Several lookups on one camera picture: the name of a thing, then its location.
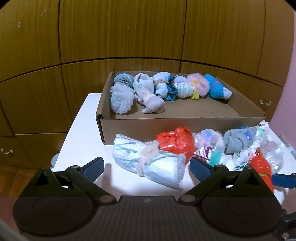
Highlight white sock teal band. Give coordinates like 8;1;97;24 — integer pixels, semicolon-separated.
197;147;229;166

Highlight white pink sock bundle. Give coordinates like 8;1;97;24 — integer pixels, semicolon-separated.
133;73;165;114

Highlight orange sock roll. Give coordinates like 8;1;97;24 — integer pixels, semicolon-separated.
250;148;274;192
156;127;196;164

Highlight white fluffy sock roll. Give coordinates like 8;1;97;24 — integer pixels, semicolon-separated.
110;83;135;114

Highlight metal drawer handle right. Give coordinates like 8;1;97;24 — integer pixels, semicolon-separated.
259;99;271;106

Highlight grey sock with blue flower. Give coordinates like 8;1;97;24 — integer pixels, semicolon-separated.
224;126;257;154

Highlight metal drawer handle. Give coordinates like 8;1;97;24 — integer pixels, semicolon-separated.
1;148;14;155
259;99;271;106

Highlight light blue teal sock bundle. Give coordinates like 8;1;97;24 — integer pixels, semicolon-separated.
152;72;178;101

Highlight grey sock roll blue stripe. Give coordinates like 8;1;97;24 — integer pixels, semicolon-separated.
113;73;134;88

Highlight white green striped sock roll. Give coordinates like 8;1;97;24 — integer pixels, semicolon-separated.
112;134;186;190

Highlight translucent white bagged sock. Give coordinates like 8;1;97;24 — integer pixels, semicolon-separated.
259;140;284;175

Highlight pink fluffy sock with yellow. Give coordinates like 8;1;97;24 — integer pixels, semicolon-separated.
186;73;210;99

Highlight white ribbed sock roll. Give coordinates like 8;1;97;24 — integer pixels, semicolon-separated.
174;75;194;99

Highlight wooden wardrobe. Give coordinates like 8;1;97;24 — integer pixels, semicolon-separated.
1;1;295;168

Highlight white sock green band right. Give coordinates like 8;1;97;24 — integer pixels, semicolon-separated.
253;120;271;143

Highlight white small table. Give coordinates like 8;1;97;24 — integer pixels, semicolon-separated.
54;93;199;198

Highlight metal drawer handle left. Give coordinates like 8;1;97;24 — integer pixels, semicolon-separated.
1;148;14;155

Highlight blue sock pink band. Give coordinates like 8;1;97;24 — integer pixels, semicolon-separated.
204;74;232;100

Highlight brown cardboard box tray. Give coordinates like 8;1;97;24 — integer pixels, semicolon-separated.
96;71;265;145

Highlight pastel sock in plastic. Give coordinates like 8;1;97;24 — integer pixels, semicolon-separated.
193;129;226;152

